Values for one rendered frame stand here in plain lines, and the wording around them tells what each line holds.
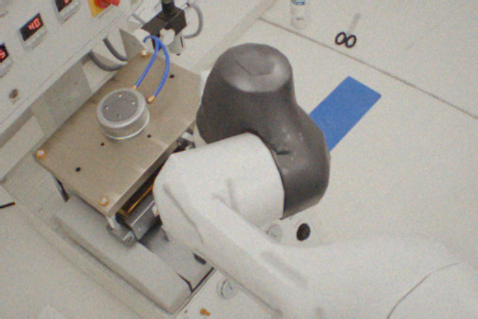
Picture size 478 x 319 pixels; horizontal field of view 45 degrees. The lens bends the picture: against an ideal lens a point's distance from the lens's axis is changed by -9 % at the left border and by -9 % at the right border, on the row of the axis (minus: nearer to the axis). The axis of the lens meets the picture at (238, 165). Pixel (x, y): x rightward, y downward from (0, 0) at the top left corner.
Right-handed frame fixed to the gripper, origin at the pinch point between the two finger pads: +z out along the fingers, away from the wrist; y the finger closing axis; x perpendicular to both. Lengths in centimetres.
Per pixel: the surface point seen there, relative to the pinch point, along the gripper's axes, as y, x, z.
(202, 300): 9.8, -10.9, 8.8
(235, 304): 14.5, -6.6, 13.5
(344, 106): 6, 47, 27
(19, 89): -31.5, -9.3, -7.6
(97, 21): -31.5, 8.2, -7.1
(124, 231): -5.3, -12.6, -0.2
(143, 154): -10.1, -3.2, -5.5
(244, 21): -27, 55, 35
